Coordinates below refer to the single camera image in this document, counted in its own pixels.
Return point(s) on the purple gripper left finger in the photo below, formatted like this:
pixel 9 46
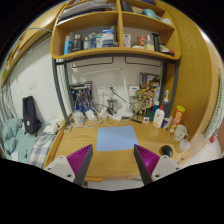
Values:
pixel 73 167

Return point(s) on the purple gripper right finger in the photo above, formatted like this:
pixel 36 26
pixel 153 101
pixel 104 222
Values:
pixel 153 167

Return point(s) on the black computer mouse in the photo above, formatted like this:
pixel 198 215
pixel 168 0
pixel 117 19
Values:
pixel 167 150

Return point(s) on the blue mouse pad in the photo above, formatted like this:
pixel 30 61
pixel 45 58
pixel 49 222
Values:
pixel 116 138

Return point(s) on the small white cup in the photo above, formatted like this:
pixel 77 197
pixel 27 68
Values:
pixel 184 145

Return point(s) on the plaid bed sheet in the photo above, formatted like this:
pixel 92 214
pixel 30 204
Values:
pixel 40 150

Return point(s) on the white mug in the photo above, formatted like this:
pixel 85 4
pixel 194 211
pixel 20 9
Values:
pixel 181 133

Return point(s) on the white power adapter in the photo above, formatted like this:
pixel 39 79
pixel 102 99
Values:
pixel 51 129

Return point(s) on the white glue bottle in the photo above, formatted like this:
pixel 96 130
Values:
pixel 159 116

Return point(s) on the red yellow chips can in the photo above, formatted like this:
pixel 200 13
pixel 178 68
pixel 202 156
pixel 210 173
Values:
pixel 177 118

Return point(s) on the blue robot model box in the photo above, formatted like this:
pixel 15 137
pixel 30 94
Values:
pixel 82 95

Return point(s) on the black thermos bottle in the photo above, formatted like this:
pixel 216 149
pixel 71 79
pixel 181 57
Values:
pixel 77 43

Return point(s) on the wooden wall shelf unit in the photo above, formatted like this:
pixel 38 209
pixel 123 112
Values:
pixel 121 21

